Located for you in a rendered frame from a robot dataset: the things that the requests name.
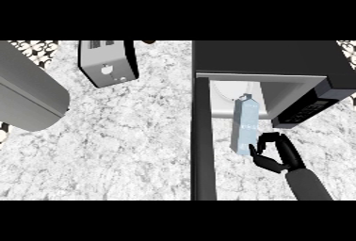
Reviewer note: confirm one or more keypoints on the black microwave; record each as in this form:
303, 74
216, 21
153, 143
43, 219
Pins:
278, 66

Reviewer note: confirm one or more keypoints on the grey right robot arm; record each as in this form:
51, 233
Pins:
308, 185

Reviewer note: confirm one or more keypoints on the silver toaster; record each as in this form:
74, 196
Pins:
108, 62

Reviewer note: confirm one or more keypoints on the pale blue milk carton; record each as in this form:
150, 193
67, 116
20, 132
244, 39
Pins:
246, 125

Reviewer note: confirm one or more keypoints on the small brown object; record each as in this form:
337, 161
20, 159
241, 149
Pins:
148, 41

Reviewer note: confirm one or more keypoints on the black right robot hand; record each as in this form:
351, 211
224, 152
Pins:
284, 154

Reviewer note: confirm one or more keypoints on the dark grey microwave door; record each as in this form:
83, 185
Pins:
203, 138

